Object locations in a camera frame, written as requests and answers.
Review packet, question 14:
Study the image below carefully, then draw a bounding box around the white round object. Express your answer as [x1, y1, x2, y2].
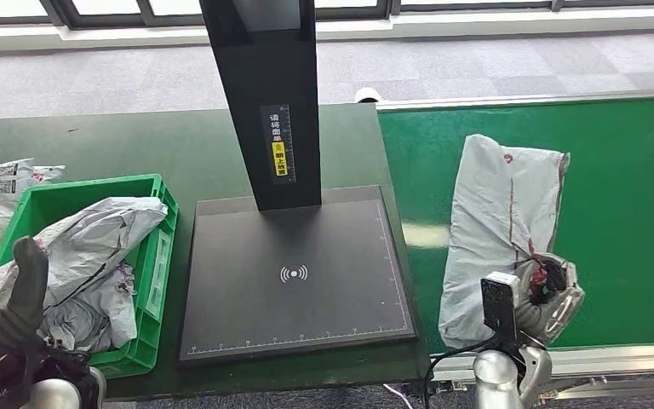
[353, 87, 383, 105]

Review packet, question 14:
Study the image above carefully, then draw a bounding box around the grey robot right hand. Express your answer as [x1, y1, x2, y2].
[513, 252, 586, 347]

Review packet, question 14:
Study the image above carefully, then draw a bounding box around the grey parcel bag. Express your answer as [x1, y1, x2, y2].
[39, 262, 139, 354]

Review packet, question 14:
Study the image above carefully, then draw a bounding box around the thin white cable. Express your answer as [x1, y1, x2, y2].
[383, 383, 416, 409]

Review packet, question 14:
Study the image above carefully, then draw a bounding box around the long grey parcel red print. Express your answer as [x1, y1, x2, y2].
[439, 133, 571, 350]

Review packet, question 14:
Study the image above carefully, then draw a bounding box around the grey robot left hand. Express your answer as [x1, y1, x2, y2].
[0, 237, 50, 362]

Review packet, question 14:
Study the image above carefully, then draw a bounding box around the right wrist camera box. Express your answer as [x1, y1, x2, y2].
[480, 272, 523, 343]

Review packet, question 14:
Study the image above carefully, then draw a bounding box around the clear crate label pocket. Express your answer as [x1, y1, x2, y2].
[145, 228, 173, 323]

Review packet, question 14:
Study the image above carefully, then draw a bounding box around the black scanner base plate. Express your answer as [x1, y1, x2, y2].
[179, 186, 418, 368]

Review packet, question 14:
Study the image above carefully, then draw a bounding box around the green conveyor belt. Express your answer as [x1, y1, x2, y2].
[377, 96, 654, 354]

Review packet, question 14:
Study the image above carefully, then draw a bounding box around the green plastic crate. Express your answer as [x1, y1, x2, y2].
[0, 173, 181, 380]

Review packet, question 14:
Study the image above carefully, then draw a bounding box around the black yellow column label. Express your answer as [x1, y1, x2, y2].
[260, 103, 297, 185]

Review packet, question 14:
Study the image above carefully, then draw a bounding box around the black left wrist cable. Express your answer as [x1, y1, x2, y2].
[0, 338, 94, 396]

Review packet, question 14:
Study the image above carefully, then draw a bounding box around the black scanner column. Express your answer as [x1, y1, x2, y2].
[198, 0, 323, 211]

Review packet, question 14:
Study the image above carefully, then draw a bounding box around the aluminium conveyor frame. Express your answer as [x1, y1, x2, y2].
[375, 89, 654, 409]

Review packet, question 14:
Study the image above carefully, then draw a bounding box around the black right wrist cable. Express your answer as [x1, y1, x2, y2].
[422, 336, 497, 409]

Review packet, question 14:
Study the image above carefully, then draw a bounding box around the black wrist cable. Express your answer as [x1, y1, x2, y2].
[422, 336, 497, 409]
[0, 338, 94, 396]

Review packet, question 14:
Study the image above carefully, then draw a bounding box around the dark green table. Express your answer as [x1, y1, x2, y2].
[0, 104, 433, 402]

